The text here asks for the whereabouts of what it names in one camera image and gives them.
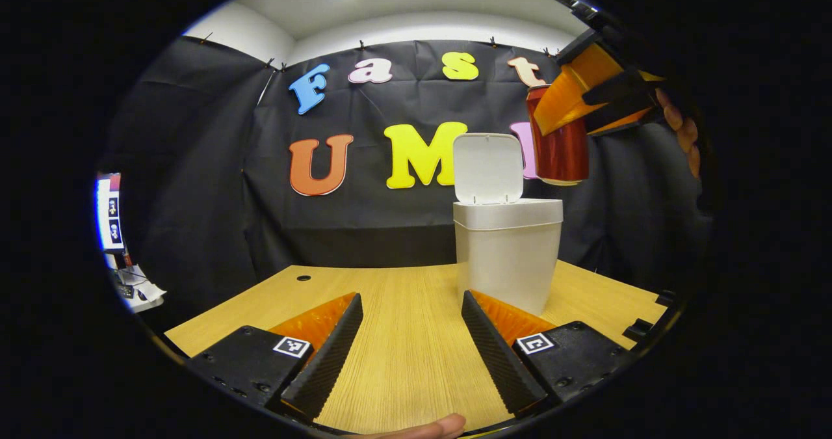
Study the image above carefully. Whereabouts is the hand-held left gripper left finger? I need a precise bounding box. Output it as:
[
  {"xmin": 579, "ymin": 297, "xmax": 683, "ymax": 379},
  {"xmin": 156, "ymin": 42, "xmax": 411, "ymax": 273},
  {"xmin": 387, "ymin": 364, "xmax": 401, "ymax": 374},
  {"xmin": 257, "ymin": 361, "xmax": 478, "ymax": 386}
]
[{"xmin": 185, "ymin": 291, "xmax": 365, "ymax": 421}]

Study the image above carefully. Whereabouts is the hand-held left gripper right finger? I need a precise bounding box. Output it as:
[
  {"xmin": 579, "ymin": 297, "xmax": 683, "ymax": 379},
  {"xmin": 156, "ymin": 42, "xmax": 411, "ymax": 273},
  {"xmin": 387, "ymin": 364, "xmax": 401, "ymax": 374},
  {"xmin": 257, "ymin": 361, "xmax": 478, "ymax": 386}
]
[{"xmin": 460, "ymin": 289, "xmax": 628, "ymax": 417}]

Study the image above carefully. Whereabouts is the red pop can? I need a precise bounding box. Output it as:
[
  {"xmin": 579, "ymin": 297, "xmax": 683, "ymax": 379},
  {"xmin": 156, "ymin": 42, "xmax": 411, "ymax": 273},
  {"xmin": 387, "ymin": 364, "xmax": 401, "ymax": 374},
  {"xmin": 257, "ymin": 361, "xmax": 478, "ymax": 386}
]
[{"xmin": 525, "ymin": 85, "xmax": 590, "ymax": 187}]

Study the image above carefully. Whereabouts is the white desktop garbage bin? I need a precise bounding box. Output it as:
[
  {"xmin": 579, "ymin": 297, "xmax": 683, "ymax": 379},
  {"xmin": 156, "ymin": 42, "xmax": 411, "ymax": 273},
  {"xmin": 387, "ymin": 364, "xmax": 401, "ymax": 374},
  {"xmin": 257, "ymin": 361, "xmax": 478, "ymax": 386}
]
[{"xmin": 452, "ymin": 132, "xmax": 564, "ymax": 316}]

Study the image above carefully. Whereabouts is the wooden desktop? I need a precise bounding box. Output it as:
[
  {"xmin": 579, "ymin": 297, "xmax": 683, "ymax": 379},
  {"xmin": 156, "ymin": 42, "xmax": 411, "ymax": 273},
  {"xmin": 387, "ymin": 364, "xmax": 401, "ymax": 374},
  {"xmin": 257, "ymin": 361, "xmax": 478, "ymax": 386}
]
[{"xmin": 164, "ymin": 260, "xmax": 664, "ymax": 434}]

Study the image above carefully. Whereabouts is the white side desk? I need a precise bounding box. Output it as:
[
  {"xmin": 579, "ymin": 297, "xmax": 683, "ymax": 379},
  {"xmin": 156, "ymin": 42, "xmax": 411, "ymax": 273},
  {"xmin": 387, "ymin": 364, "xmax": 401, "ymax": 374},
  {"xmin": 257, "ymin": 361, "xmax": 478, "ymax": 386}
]
[{"xmin": 110, "ymin": 263, "xmax": 167, "ymax": 314}]

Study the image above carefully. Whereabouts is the black backdrop cloth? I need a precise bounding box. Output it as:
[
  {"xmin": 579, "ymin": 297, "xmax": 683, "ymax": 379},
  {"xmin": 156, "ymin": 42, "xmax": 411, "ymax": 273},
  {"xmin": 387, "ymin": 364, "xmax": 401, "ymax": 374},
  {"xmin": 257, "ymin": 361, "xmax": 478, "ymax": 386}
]
[{"xmin": 97, "ymin": 26, "xmax": 712, "ymax": 310}]

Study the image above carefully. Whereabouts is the computer monitor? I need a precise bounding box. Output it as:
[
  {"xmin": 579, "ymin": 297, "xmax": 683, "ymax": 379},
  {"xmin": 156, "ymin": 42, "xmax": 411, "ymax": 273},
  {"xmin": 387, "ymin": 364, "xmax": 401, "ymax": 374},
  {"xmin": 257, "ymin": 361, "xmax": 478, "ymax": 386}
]
[{"xmin": 96, "ymin": 174, "xmax": 124, "ymax": 252}]

